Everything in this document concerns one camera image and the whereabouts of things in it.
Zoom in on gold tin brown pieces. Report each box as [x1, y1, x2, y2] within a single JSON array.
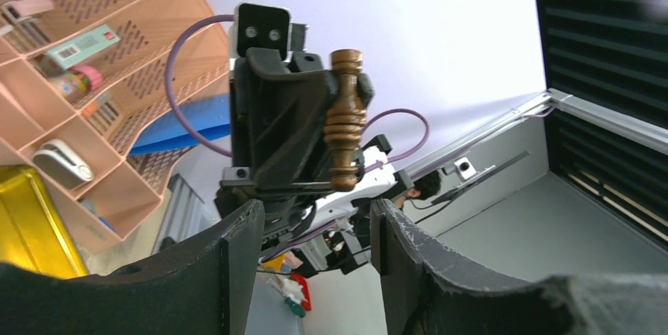
[[1, 165, 88, 279]]

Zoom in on peach plastic file organizer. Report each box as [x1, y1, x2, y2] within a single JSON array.
[[1, 0, 212, 253]]

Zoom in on white device in organizer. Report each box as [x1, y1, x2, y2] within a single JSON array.
[[32, 139, 95, 190]]

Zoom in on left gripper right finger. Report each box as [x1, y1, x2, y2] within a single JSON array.
[[370, 199, 667, 334]]

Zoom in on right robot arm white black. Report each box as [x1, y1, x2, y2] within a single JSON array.
[[214, 47, 407, 262]]

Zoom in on pink tape roll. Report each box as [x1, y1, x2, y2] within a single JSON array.
[[47, 65, 103, 103]]

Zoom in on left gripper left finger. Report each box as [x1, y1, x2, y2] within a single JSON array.
[[1, 200, 264, 334]]

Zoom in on blue box in organizer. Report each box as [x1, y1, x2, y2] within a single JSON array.
[[128, 93, 233, 157]]

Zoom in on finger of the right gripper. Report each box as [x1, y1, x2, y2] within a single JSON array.
[[354, 73, 375, 114], [221, 51, 334, 189]]

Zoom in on brown chess rook eleventh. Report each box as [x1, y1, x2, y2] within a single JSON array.
[[323, 49, 366, 192]]

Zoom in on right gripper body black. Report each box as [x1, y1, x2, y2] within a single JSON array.
[[215, 50, 366, 249]]

